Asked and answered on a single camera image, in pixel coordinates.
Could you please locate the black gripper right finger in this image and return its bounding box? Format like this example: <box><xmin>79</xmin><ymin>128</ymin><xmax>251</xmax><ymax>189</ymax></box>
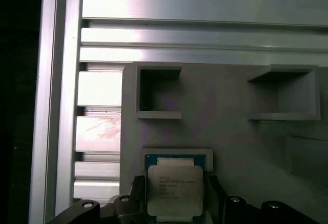
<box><xmin>204</xmin><ymin>172</ymin><xmax>317</xmax><ymax>224</ymax></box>

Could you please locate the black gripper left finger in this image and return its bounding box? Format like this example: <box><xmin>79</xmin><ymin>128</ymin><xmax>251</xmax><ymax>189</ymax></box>
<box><xmin>45</xmin><ymin>174</ymin><xmax>148</xmax><ymax>224</ymax></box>

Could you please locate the silver CPU chip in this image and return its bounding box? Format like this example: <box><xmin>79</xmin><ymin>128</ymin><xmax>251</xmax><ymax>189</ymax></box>
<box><xmin>145</xmin><ymin>153</ymin><xmax>206</xmax><ymax>223</ymax></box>

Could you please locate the grey parts rack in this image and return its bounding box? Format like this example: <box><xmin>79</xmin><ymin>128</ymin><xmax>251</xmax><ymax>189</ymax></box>
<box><xmin>119</xmin><ymin>62</ymin><xmax>328</xmax><ymax>224</ymax></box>

